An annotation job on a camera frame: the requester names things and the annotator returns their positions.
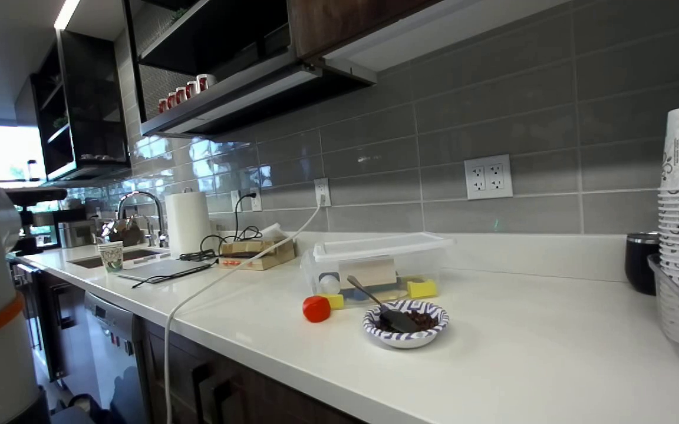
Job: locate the white under-cabinet panel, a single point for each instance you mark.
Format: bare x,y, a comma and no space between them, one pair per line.
433,35

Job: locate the dark wooden base cabinet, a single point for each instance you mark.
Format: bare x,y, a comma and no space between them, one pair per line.
228,385

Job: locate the black upper cabinet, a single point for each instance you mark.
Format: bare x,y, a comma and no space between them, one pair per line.
221,31

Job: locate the white outlet with plug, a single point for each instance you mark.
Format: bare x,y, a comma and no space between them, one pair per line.
321,192

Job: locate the clear plastic container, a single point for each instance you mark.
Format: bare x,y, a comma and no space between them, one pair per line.
378,248

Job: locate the beige block in container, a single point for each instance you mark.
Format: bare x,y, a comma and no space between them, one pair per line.
369,270

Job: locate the black spoon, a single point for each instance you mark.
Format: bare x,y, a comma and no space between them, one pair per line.
363,293

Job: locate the wooden box stack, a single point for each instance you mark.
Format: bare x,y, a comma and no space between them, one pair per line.
265,254

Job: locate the small yellow sponge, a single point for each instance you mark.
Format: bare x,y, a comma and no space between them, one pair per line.
336,301

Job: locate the red ball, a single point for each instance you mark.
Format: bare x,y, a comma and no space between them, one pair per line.
316,308

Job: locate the thin black gooseneck tap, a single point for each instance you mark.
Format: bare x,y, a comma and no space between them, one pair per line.
235,214

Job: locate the large yellow sponge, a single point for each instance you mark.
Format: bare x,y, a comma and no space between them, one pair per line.
422,289

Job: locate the patterned paper bowl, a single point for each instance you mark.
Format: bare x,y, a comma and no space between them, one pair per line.
413,336

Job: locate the white paper towel roll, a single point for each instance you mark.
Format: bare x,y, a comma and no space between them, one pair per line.
183,223

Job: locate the chrome arched faucet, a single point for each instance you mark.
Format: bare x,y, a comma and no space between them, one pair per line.
158,223

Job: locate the grey drying mat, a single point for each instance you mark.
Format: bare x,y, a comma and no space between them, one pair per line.
165,269

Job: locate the white mug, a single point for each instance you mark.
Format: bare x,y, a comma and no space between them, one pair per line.
202,83

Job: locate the red mug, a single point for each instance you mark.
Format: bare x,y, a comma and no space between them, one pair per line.
179,91
162,102

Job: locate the countertop sink basin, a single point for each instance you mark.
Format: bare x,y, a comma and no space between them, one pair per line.
130,254

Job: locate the small paper cup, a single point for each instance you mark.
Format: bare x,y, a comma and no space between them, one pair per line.
110,254

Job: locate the stainless dishwasher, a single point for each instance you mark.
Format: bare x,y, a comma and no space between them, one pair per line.
115,354

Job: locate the black coffee machine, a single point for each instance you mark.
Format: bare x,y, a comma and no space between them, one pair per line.
48,230

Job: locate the black mug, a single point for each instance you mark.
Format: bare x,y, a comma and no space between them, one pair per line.
642,263

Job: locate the ceiling light strip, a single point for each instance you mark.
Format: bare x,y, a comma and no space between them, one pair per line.
66,14

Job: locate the white double wall outlet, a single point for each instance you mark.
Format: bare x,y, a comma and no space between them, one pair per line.
488,176

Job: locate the black open wall shelf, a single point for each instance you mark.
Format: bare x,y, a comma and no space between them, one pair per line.
80,131

